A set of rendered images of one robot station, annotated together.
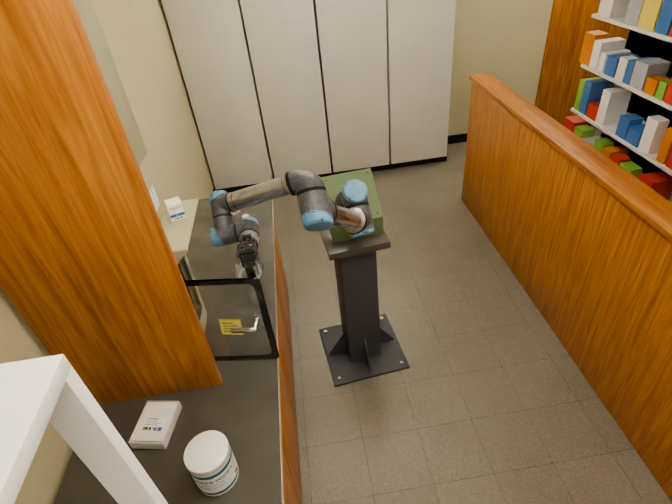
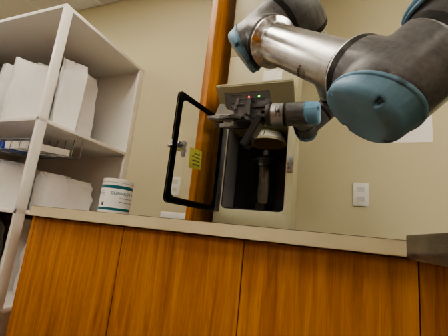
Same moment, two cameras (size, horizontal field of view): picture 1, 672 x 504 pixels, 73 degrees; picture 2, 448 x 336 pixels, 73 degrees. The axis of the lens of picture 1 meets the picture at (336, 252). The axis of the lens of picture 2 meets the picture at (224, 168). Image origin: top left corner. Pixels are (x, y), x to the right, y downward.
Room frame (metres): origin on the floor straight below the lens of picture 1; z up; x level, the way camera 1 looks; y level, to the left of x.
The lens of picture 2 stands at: (1.72, -0.56, 0.91)
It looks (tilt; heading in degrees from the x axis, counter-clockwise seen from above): 12 degrees up; 116
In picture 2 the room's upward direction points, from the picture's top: 6 degrees clockwise
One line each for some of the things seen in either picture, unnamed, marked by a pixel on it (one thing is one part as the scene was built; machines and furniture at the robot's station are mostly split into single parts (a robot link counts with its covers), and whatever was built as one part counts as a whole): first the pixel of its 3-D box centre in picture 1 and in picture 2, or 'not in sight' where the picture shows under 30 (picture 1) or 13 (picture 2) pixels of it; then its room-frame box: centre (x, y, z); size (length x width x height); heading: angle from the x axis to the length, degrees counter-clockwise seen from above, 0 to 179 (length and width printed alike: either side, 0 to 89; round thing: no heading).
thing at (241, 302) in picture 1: (227, 322); (197, 155); (1.14, 0.41, 1.19); 0.30 x 0.01 x 0.40; 84
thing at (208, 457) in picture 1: (212, 463); (116, 197); (0.73, 0.44, 1.02); 0.13 x 0.13 x 0.15
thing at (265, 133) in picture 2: not in sight; (267, 138); (1.32, 0.68, 1.34); 0.18 x 0.18 x 0.05
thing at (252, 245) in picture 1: (248, 251); (253, 113); (1.38, 0.33, 1.31); 0.12 x 0.08 x 0.09; 3
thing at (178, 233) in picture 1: (180, 236); (255, 99); (1.31, 0.52, 1.46); 0.32 x 0.11 x 0.10; 3
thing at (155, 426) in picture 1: (156, 424); (181, 217); (0.92, 0.68, 0.96); 0.16 x 0.12 x 0.04; 172
